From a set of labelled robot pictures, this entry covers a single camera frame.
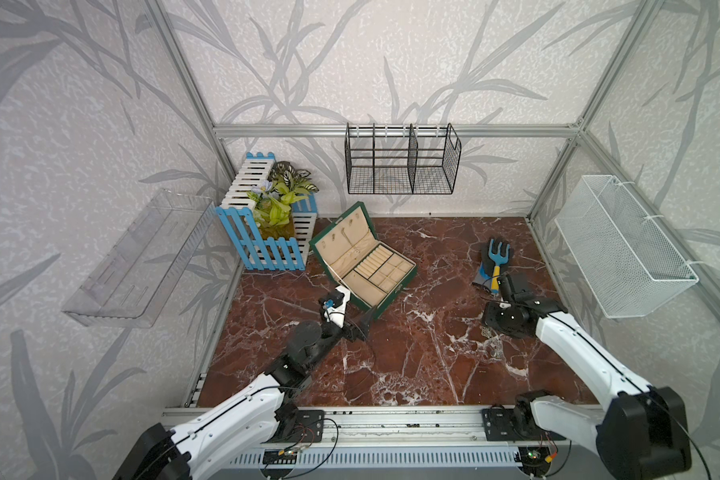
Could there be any green jewelry box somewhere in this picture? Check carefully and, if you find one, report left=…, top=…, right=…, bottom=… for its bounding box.
left=310, top=201, right=417, bottom=318

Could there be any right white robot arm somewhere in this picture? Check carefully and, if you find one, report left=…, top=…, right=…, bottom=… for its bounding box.
left=481, top=274, right=692, bottom=479

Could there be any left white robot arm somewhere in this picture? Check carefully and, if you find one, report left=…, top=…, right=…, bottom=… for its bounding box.
left=114, top=309, right=375, bottom=479

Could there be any blue garden hand fork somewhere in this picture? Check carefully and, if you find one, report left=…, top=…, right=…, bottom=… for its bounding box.
left=488, top=239, right=511, bottom=293

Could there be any white mesh basket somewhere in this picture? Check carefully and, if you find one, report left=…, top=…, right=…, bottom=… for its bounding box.
left=555, top=175, right=699, bottom=319

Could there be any green artificial plant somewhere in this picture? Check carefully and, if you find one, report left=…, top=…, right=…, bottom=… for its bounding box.
left=247, top=161, right=319, bottom=229

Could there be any blue white picket fence planter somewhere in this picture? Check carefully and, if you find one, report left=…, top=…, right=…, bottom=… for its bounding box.
left=216, top=152, right=319, bottom=271

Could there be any clear acrylic shelf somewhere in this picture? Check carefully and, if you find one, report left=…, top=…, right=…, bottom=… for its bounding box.
left=62, top=189, right=215, bottom=328

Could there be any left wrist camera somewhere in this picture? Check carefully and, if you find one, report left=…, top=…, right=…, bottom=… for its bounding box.
left=318, top=285, right=351, bottom=328

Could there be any aluminium front rail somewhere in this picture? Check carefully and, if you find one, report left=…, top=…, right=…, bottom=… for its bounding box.
left=149, top=405, right=613, bottom=451

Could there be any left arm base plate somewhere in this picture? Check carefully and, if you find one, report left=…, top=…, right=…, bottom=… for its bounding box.
left=268, top=409, right=325, bottom=444

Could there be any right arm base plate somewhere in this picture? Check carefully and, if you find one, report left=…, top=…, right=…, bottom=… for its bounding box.
left=480, top=405, right=565, bottom=442

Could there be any black wire basket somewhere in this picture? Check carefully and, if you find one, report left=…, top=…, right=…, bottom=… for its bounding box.
left=344, top=124, right=462, bottom=195

